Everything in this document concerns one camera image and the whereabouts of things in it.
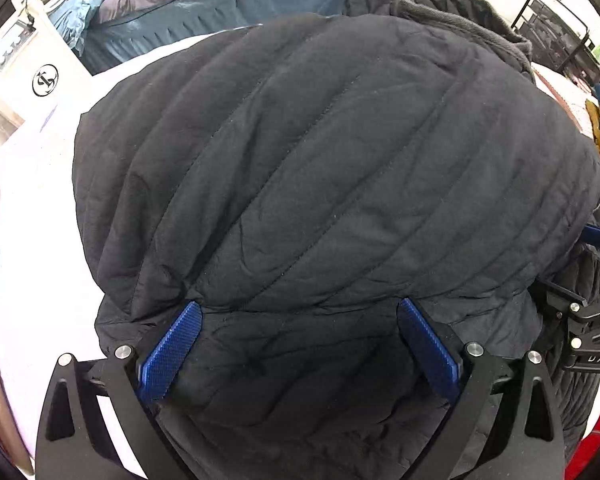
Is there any black metal rack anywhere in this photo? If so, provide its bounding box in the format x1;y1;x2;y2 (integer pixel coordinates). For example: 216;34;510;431
510;0;600;91

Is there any white machine with screen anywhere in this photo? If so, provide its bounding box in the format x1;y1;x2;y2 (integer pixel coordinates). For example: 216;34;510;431
0;0;96;131

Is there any teal duvet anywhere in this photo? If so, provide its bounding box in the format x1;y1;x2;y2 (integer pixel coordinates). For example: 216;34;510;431
47;0;111;56

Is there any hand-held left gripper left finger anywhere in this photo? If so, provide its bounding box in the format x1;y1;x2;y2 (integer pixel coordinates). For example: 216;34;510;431
35;299;203;480

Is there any black quilted jacket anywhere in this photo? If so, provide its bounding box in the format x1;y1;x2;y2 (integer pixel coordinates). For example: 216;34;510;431
72;0;600;480

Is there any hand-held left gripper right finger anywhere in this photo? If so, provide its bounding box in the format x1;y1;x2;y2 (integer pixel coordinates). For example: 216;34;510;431
396;296;566;480

